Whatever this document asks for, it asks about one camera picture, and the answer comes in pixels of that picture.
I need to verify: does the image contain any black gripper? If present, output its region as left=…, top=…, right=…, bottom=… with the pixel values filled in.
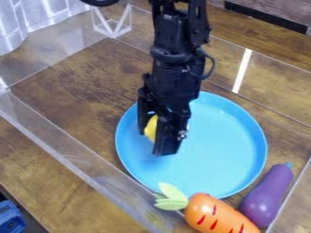
left=136, top=46, right=209, bottom=157

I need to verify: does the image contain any yellow toy lemon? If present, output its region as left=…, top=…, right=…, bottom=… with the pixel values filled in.
left=143, top=115, right=158, bottom=142

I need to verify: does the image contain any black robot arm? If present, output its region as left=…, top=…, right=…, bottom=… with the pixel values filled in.
left=138, top=0, right=213, bottom=156

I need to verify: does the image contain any blue round tray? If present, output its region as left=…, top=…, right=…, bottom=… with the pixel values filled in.
left=115, top=92, right=267, bottom=198

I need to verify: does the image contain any orange toy carrot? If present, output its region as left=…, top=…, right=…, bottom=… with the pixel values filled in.
left=155, top=182, right=262, bottom=233

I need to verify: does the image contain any purple toy eggplant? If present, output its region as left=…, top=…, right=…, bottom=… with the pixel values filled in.
left=239, top=162, right=294, bottom=228

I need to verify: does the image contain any white curtain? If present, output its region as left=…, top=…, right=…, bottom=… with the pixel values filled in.
left=0, top=0, right=90, bottom=56

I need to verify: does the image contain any blue object at corner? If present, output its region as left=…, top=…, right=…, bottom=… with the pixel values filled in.
left=0, top=200, right=27, bottom=233

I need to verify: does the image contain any clear acrylic enclosure wall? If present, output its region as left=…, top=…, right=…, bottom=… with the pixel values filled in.
left=0, top=3, right=311, bottom=233

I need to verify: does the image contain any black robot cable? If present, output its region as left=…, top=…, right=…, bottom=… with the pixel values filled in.
left=78, top=0, right=120, bottom=7

